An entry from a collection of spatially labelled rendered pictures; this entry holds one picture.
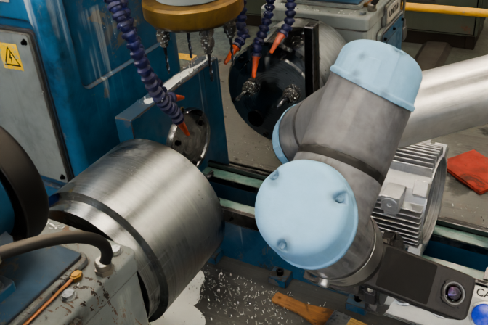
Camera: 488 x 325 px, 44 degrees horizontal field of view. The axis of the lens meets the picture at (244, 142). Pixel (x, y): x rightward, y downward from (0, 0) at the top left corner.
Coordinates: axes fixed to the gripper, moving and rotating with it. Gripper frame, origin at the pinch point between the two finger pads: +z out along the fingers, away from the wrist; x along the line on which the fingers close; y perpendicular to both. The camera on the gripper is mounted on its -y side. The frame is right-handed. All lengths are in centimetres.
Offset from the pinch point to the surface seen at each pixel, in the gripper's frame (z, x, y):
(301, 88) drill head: 36, -38, 37
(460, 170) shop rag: 69, -37, 5
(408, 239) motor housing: 22.6, -9.7, 4.2
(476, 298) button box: 5.9, -1.9, -8.7
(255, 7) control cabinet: 282, -195, 204
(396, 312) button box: 5.9, 2.8, 0.3
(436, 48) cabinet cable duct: 289, -183, 67
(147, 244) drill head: -4.1, 5.2, 33.3
